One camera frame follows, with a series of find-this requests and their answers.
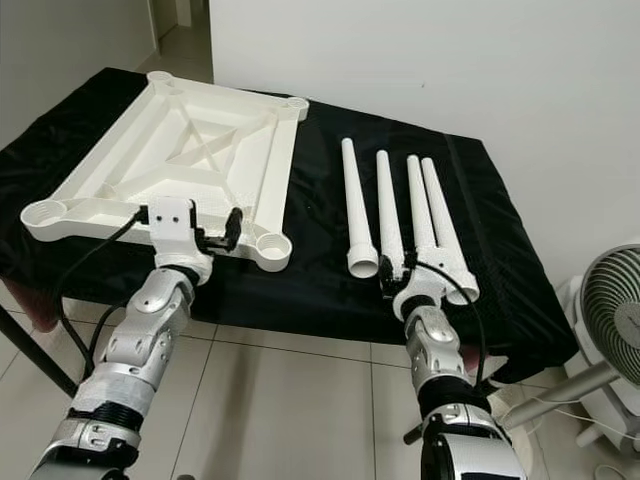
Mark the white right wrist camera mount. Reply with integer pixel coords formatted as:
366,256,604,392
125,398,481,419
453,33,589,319
392,262,461,323

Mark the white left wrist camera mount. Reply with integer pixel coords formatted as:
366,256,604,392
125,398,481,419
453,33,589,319
146,196,213,289

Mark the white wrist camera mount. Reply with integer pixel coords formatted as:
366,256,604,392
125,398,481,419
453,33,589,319
392,262,461,323
146,196,213,289

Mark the white floor fan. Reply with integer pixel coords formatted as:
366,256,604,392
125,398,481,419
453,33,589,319
565,243,640,448

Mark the white plastic table top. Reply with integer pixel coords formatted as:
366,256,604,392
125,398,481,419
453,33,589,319
20,70,311,273

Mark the white plastic table leg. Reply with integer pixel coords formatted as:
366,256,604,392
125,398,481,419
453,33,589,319
406,155,451,291
339,138,381,279
375,150,409,273
420,158,482,306

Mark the grey metal tube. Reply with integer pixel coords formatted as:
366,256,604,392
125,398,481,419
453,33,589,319
500,362,623,429

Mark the black table cloth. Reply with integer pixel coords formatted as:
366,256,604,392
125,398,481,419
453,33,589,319
0,66,581,386

